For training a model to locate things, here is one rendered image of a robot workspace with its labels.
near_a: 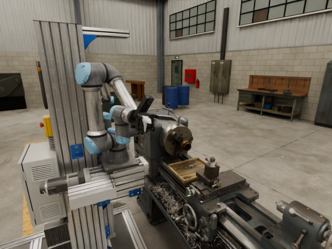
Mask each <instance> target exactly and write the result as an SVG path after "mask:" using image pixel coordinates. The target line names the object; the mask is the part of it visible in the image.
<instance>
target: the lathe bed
mask: <svg viewBox="0 0 332 249"><path fill-rule="evenodd" d="M188 159H192V157H191V156H189V155H188V154H186V153H184V154H183V155H181V156H176V157H175V160H172V159H171V158H169V157H168V156H165V157H164V159H163V160H162V159H161V158H159V159H158V160H157V162H158V163H160V165H162V166H160V165H158V167H159V173H160V174H161V175H162V176H163V177H164V178H165V179H166V180H167V181H168V183H169V184H170V185H171V186H172V187H173V188H174V189H175V190H176V191H177V192H178V193H179V194H180V195H181V197H182V198H183V199H184V200H185V201H186V202H187V198H186V188H187V187H189V186H190V185H191V183H189V184H186V185H183V184H182V183H181V182H180V181H179V180H178V179H177V178H176V177H175V176H174V175H173V174H172V173H171V172H170V171H169V170H168V169H167V165H169V164H172V163H176V162H181V161H185V160H188ZM222 203H223V204H224V205H225V206H226V210H227V214H226V217H224V216H222V218H221V219H220V220H218V219H217V227H216V229H215V230H216V231H215V233H216V234H217V235H218V236H219V238H220V239H221V240H222V241H223V242H224V243H225V244H226V245H227V246H228V247H229V248H230V249H264V248H263V247H261V246H260V245H259V244H260V240H261V235H262V234H263V231H265V230H267V229H268V228H270V227H272V226H274V225H275V224H277V223H279V222H281V221H282V219H280V218H279V217H277V216H276V215H275V214H273V213H272V212H270V211H269V210H267V209H266V208H265V207H263V206H262V205H260V204H259V203H257V202H256V201H254V202H252V203H247V202H245V201H244V200H243V199H241V198H240V197H236V196H235V197H232V198H230V199H227V200H225V201H223V202H222ZM253 209H254V210H253ZM231 220H233V221H231Z"/></svg>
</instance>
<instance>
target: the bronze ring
mask: <svg viewBox="0 0 332 249"><path fill-rule="evenodd" d="M180 148H181V149H183V150H185V151H189V150H190V149H191V144H190V143H189V142H188V141H187V140H183V141H182V142H181V143H180Z"/></svg>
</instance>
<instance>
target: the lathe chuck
mask: <svg viewBox="0 0 332 249"><path fill-rule="evenodd" d="M171 129H172V130H173V131H174V132H176V134H177V135H178V136H179V137H180V138H181V137H182V138H185V137H187V136H190V135H192V133H191V131H190V129H189V128H188V127H186V126H183V125H181V124H180V125H178V124H172V125H170V126H169V127H167V129H165V131H164V132H163V134H162V138H161V144H162V147H163V149H164V148H165V149H164V150H165V151H166V152H168V153H169V154H170V155H172V156H173V153H174V150H175V148H176V144H180V143H179V142H178V141H177V142H175V141H176V140H175V139H174V138H173V136H172V135H171V134H170V133H169V131H170V130H171ZM184 153H186V151H185V150H182V152H181V153H179V156H181V155H183V154H184Z"/></svg>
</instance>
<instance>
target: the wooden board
mask: <svg viewBox="0 0 332 249"><path fill-rule="evenodd" d="M197 161H199V162H197ZM189 165H190V166H189ZM205 165H207V163H206V162H205V161H203V160H202V159H200V158H199V157H196V158H192V159H188V160H185V161H181V162H176V163H173V164H169V165H167V169H168V170H169V171H170V172H171V173H172V174H173V175H174V176H175V177H176V178H177V179H178V180H179V181H180V182H181V183H182V184H183V185H186V184H189V183H192V182H195V181H197V180H199V178H198V177H197V176H196V171H197V170H200V169H202V168H205ZM179 167H181V168H179ZM172 168H173V169H172ZM175 168H176V169H175ZM182 168H183V169H182Z"/></svg>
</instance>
